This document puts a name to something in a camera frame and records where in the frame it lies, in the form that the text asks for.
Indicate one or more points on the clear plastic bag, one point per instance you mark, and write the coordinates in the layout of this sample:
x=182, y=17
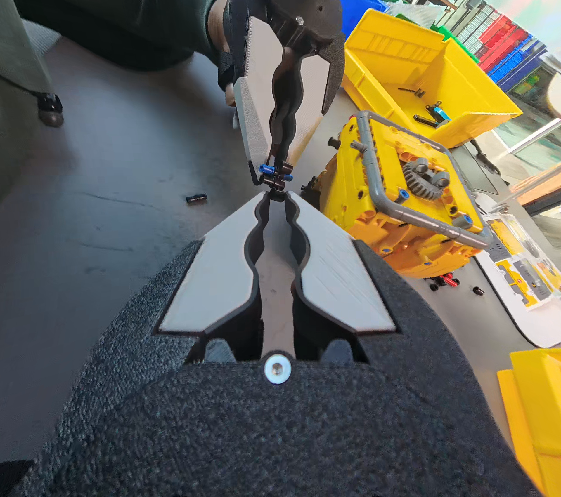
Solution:
x=416, y=15

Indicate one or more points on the black curved tool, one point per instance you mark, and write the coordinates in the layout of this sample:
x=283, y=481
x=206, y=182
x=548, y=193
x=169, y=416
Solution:
x=484, y=157

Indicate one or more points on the person's left hand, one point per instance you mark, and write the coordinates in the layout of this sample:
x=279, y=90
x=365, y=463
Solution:
x=215, y=28

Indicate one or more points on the yellow divided parts bin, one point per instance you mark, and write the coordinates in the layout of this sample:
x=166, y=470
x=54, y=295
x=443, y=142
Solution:
x=539, y=409

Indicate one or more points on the grey chair seat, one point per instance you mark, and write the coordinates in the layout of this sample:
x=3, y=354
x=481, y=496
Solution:
x=41, y=37

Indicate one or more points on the white book stand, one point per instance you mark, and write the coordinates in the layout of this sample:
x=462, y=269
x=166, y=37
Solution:
x=517, y=321

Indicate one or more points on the yellow plastic bin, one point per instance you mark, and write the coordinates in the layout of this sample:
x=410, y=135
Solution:
x=394, y=63

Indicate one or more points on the thin black lego axle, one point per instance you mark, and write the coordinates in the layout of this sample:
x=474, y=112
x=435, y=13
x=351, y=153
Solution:
x=412, y=91

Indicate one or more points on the stack of blue bins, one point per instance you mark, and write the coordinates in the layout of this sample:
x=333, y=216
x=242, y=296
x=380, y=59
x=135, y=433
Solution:
x=521, y=63

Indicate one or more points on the black lego beam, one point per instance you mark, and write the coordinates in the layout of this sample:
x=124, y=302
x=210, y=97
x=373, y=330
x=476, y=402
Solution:
x=425, y=120

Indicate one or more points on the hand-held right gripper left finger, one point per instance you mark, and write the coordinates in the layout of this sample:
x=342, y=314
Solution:
x=210, y=282

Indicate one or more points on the light blue lego piece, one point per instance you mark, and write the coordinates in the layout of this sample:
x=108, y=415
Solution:
x=441, y=115

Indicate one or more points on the stack of red bins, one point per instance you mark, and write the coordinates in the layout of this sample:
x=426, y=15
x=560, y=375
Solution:
x=504, y=37

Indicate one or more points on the dark flat panel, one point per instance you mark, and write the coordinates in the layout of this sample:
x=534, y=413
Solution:
x=477, y=181

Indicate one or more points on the black lego connector assembly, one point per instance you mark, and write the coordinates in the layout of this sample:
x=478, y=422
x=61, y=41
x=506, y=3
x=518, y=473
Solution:
x=276, y=181

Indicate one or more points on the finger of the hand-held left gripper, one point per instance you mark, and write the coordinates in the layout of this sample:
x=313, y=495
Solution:
x=313, y=98
x=256, y=89

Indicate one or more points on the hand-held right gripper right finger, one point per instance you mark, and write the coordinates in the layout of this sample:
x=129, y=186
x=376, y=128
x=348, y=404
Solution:
x=342, y=282

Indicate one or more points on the grey storage rack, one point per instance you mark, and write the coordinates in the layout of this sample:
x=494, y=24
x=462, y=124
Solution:
x=475, y=26

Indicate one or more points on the yellow lego vehicle model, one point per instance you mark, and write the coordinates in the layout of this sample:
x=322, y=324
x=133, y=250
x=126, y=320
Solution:
x=381, y=142

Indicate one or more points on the pile of small lego pins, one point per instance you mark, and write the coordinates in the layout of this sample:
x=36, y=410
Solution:
x=447, y=281

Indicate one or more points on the black lego pin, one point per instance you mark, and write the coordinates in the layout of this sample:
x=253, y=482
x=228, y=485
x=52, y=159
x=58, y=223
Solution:
x=196, y=198

